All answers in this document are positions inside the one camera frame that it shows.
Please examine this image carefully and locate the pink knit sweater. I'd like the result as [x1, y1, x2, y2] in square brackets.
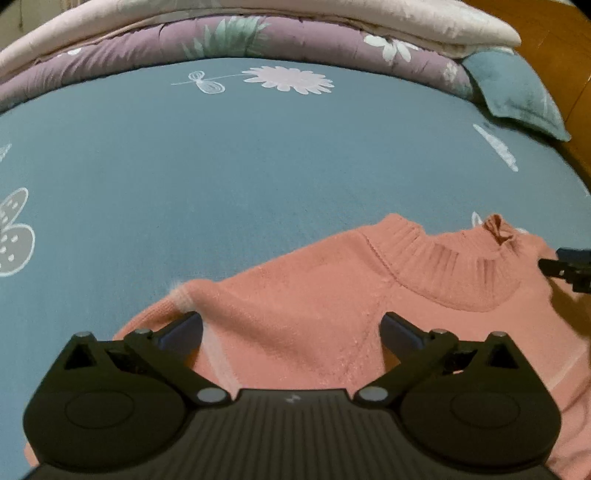
[23, 213, 591, 480]

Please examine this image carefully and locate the purple floral quilt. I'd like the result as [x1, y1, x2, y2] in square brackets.
[0, 16, 476, 112]

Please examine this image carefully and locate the light pink floral quilt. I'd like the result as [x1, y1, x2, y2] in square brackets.
[0, 0, 522, 84]

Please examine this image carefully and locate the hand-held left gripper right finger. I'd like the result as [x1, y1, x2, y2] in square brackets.
[353, 311, 532, 409]

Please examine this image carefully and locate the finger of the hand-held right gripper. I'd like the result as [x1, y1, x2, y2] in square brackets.
[556, 247, 591, 265]
[538, 258, 591, 294]

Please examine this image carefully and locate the blue pillow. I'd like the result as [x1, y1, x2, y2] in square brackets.
[462, 46, 572, 141]

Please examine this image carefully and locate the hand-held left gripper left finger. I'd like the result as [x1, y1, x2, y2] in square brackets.
[58, 311, 230, 408]

